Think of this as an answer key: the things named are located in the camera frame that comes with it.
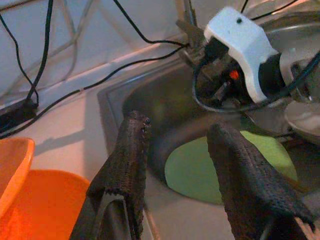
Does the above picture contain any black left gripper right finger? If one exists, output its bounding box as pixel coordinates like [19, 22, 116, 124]
[206, 122, 316, 240]

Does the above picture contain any black power cable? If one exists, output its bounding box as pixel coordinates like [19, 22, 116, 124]
[0, 46, 187, 140]
[112, 0, 188, 48]

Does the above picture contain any orange plastic plate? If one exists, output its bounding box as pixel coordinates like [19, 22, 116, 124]
[0, 169, 91, 240]

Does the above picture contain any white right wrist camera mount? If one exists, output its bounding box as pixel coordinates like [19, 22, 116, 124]
[203, 6, 280, 103]

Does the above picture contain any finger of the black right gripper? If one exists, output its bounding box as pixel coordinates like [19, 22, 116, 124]
[194, 65, 227, 106]

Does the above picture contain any steel faucet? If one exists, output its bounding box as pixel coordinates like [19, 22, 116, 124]
[174, 0, 208, 66]

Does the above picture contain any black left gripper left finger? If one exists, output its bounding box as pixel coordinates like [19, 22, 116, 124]
[71, 110, 152, 240]

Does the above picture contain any green plate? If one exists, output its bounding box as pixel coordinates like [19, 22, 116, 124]
[164, 129, 300, 206]

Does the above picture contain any white bowl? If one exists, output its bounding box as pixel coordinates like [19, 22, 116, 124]
[284, 102, 320, 145]

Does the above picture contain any small black power brick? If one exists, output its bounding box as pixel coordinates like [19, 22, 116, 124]
[0, 98, 40, 133]

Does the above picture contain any stainless steel sink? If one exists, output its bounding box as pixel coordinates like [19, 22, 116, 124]
[97, 14, 320, 240]

